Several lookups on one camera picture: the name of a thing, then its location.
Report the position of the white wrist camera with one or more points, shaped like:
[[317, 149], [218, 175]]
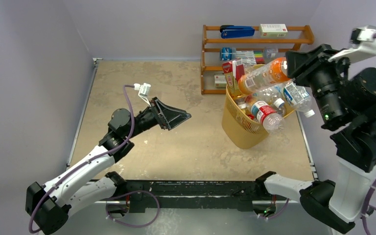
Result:
[[143, 91], [363, 45]]

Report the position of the blue tape roll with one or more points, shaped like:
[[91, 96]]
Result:
[[227, 53]]

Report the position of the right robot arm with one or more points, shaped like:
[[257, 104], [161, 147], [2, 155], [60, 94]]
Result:
[[348, 109]]

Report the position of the yellow plastic bin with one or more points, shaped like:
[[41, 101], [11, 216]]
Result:
[[239, 125]]

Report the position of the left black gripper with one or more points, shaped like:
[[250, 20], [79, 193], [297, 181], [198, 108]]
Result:
[[171, 117]]

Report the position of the red label bottle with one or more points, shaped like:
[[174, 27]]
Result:
[[265, 114]]

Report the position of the aluminium frame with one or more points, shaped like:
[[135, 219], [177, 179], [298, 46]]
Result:
[[198, 149]]

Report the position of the small clear jar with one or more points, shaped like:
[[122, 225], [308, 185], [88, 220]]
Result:
[[270, 53]]

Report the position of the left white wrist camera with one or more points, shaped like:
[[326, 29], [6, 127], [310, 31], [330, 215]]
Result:
[[143, 91]]

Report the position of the white box lower shelf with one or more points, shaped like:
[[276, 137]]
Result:
[[220, 81]]

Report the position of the coloured marker pack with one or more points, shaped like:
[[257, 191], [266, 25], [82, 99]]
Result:
[[250, 57]]

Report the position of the blue stapler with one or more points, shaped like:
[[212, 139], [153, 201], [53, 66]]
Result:
[[236, 31]]

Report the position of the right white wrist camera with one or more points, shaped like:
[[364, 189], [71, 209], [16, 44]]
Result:
[[363, 45]]

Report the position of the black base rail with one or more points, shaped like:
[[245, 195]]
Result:
[[244, 196]]

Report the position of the brown tea bottle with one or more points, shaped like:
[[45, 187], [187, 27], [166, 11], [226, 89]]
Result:
[[233, 70]]

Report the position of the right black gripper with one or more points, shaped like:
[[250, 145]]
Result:
[[309, 68]]

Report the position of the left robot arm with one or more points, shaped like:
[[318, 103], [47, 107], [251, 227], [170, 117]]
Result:
[[51, 204]]

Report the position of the white green box top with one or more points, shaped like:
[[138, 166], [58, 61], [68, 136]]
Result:
[[273, 30]]

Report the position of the orange label bottle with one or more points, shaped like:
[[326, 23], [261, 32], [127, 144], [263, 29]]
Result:
[[264, 77]]

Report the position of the wooden shelf rack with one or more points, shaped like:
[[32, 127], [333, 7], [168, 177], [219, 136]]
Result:
[[212, 43]]

